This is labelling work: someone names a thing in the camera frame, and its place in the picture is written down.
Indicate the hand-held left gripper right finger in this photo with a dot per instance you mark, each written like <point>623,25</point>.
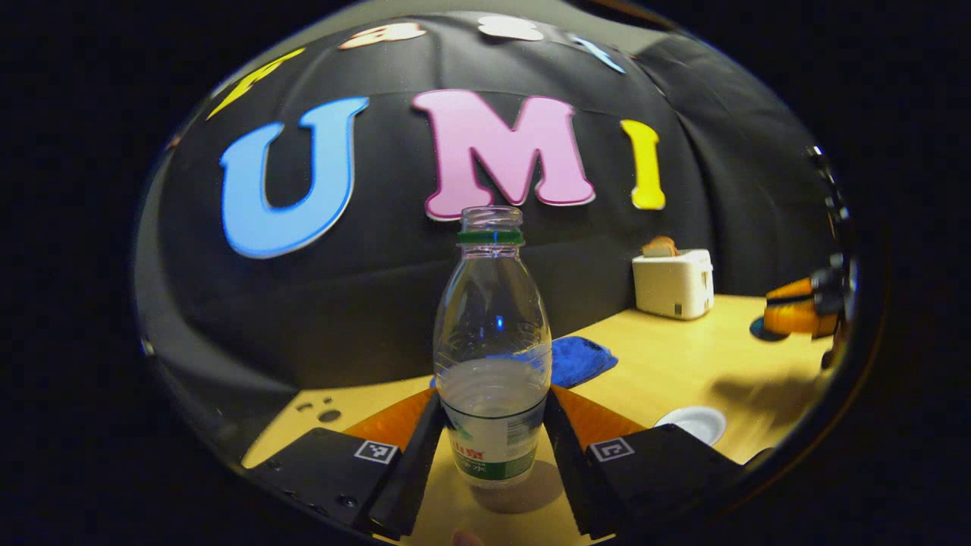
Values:
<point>565,474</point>

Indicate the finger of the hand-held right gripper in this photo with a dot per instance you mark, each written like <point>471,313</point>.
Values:
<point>796,318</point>
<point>793,290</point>

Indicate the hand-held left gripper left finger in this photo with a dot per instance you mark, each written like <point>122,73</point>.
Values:
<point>413,474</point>

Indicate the dark teacup lid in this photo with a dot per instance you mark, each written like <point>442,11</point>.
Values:
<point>758,330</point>

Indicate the white teacup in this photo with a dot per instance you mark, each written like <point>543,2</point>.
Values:
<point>694,423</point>

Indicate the clear plastic water bottle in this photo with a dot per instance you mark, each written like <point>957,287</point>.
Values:
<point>491,341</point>

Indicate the blue cloth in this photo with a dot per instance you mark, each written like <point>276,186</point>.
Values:
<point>580,360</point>

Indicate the white toaster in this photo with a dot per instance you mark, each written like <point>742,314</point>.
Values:
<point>671,284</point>

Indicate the toast slice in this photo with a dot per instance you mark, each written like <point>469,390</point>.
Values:
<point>660,246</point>

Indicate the black backdrop cloth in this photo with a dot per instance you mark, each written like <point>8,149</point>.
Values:
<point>379,303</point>

